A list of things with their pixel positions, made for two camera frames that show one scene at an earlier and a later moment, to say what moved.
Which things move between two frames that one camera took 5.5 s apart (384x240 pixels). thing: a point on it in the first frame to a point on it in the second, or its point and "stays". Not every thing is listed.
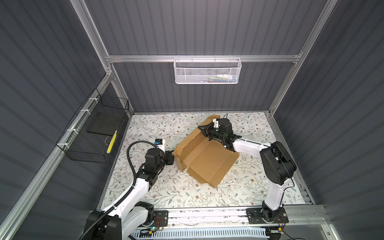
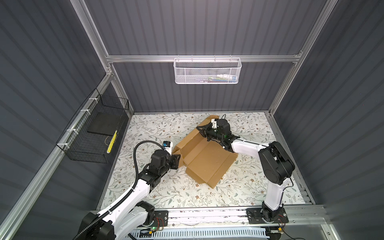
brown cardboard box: (207, 161) stays
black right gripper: (207, 130) stays
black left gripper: (169, 158) to (174, 161)
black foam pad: (106, 123) stays
